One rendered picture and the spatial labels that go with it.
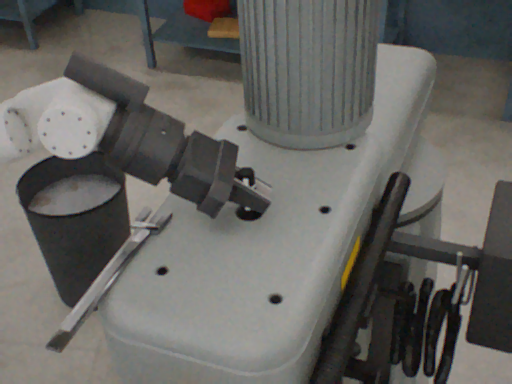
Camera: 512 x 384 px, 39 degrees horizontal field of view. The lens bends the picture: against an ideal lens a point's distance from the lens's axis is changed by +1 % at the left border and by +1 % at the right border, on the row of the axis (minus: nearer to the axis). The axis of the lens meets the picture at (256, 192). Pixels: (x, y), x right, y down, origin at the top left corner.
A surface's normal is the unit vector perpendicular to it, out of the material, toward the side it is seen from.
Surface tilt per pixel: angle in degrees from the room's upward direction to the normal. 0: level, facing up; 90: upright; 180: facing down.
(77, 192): 0
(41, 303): 0
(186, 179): 90
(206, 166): 31
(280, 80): 90
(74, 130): 81
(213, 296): 0
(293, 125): 90
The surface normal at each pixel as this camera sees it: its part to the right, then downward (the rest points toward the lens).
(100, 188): -0.05, -0.79
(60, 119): 0.01, 0.48
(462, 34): -0.36, 0.58
